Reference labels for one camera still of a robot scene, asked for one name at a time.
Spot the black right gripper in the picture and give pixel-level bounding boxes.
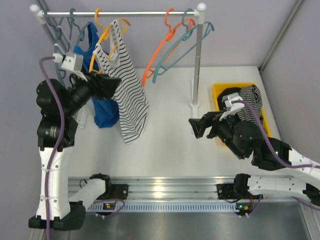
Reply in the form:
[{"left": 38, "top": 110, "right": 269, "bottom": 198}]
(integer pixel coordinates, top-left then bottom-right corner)
[{"left": 189, "top": 108, "right": 246, "bottom": 160}]

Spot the white black-striped tank top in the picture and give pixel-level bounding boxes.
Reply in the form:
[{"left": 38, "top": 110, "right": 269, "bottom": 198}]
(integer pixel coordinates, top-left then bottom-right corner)
[{"left": 91, "top": 20, "right": 149, "bottom": 144}]

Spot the yellow hanger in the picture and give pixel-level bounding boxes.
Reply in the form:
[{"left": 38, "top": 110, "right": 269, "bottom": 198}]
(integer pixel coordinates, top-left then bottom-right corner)
[{"left": 88, "top": 8, "right": 131, "bottom": 74}]

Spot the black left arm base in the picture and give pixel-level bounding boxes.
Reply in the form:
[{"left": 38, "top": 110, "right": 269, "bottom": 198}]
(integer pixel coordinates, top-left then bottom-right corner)
[{"left": 97, "top": 184, "right": 129, "bottom": 200}]

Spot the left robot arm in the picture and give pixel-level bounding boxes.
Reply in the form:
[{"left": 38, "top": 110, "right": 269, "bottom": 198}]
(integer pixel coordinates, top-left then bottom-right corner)
[{"left": 28, "top": 73, "right": 121, "bottom": 231}]

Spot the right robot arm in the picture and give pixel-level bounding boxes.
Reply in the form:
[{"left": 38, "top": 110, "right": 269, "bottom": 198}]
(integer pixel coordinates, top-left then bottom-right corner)
[{"left": 188, "top": 111, "right": 320, "bottom": 206}]

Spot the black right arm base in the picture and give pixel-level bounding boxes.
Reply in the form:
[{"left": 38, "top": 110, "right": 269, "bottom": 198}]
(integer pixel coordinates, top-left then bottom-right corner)
[{"left": 216, "top": 183, "right": 250, "bottom": 201}]

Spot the blue tank top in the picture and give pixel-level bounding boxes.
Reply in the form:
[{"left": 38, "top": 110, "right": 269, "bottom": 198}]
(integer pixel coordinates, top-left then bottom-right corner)
[{"left": 73, "top": 22, "right": 119, "bottom": 129}]

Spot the grey-blue hanger left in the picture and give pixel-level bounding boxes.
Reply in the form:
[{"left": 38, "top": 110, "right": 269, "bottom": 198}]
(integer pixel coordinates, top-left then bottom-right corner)
[{"left": 43, "top": 9, "right": 66, "bottom": 87}]

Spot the grey-blue hanger with top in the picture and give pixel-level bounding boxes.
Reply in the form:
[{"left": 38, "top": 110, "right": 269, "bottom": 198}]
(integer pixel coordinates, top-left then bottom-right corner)
[{"left": 74, "top": 21, "right": 91, "bottom": 47}]

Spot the black white-striped tank top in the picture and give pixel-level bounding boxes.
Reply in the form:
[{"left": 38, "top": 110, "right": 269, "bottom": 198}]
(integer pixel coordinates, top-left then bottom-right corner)
[{"left": 237, "top": 84, "right": 264, "bottom": 124}]

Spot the grey-blue hanger middle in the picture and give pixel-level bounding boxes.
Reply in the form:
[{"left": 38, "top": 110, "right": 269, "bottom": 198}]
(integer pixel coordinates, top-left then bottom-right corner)
[{"left": 67, "top": 8, "right": 75, "bottom": 47}]

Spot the orange hanger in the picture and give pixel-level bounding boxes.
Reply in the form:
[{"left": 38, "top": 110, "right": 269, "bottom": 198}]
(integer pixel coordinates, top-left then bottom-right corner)
[{"left": 141, "top": 8, "right": 196, "bottom": 87}]

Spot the yellow plastic bin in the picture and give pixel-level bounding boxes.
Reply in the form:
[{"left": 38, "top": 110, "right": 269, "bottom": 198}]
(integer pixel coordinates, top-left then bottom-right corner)
[{"left": 212, "top": 82, "right": 272, "bottom": 137}]

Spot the plain black garment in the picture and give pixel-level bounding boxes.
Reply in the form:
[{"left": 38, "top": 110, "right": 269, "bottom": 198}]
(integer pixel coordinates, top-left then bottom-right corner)
[{"left": 217, "top": 87, "right": 241, "bottom": 111}]

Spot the white clothes rack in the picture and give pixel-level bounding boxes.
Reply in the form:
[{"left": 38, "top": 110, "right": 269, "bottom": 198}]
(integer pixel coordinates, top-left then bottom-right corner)
[{"left": 29, "top": 3, "right": 215, "bottom": 118}]

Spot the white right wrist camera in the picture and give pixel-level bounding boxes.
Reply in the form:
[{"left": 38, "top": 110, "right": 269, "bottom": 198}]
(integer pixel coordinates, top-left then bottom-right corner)
[{"left": 219, "top": 92, "right": 245, "bottom": 121}]

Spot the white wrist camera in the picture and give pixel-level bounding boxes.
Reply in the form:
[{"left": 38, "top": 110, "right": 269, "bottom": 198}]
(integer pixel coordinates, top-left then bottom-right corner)
[
  {"left": 219, "top": 92, "right": 245, "bottom": 121},
  {"left": 52, "top": 52, "right": 88, "bottom": 82}
]

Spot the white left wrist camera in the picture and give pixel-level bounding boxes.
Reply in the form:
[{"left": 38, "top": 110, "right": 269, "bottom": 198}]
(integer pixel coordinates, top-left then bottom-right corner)
[{"left": 52, "top": 52, "right": 88, "bottom": 82}]

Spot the slotted grey cable duct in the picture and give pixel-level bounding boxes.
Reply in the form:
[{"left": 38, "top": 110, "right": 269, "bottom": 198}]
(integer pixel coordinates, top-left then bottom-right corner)
[{"left": 87, "top": 202, "right": 240, "bottom": 213}]

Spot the aluminium mounting rail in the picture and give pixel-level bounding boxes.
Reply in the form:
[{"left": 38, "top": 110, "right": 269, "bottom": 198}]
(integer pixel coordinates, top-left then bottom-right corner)
[{"left": 67, "top": 176, "right": 296, "bottom": 203}]

